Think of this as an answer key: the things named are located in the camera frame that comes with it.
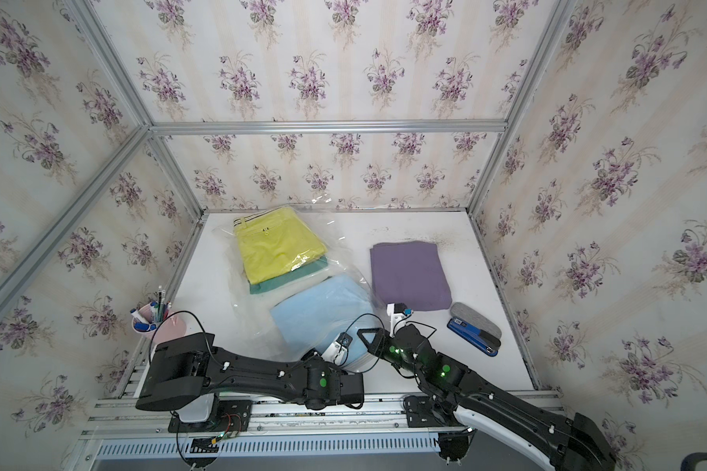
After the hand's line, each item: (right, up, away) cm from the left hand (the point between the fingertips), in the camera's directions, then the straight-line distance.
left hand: (328, 368), depth 79 cm
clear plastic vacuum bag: (-25, +12, +10) cm, 30 cm away
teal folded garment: (-11, +25, +14) cm, 31 cm away
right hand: (+10, +10, -3) cm, 14 cm away
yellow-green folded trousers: (-20, +35, +20) cm, 45 cm away
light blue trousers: (-6, +12, +3) cm, 14 cm away
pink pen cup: (-43, +11, +1) cm, 45 cm away
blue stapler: (+42, +7, +5) cm, 42 cm away
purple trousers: (+26, +24, +20) cm, 40 cm away
